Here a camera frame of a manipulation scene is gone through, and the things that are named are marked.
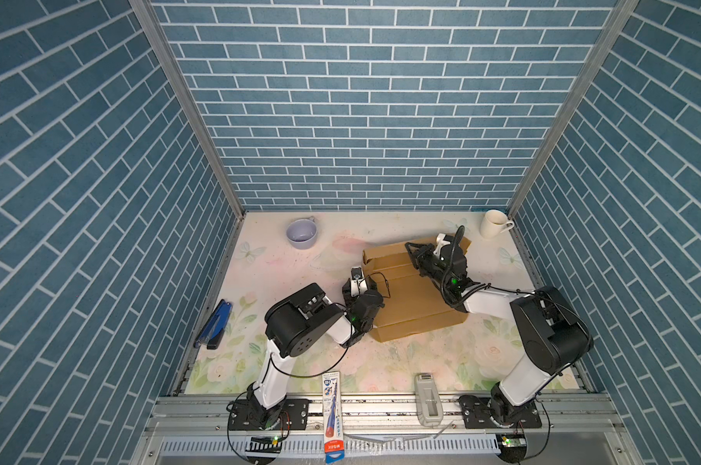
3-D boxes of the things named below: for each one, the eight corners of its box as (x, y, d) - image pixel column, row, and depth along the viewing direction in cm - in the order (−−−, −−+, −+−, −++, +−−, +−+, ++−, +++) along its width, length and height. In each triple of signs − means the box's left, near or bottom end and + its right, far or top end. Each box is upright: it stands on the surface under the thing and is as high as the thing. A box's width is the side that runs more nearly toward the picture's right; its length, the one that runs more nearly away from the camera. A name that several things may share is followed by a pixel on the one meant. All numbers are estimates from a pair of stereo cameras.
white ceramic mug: (481, 239, 113) (488, 224, 107) (476, 224, 118) (482, 209, 112) (505, 239, 113) (514, 225, 107) (499, 224, 118) (506, 209, 112)
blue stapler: (198, 347, 87) (193, 343, 84) (224, 304, 96) (220, 299, 94) (215, 352, 86) (210, 348, 83) (240, 307, 95) (236, 302, 93)
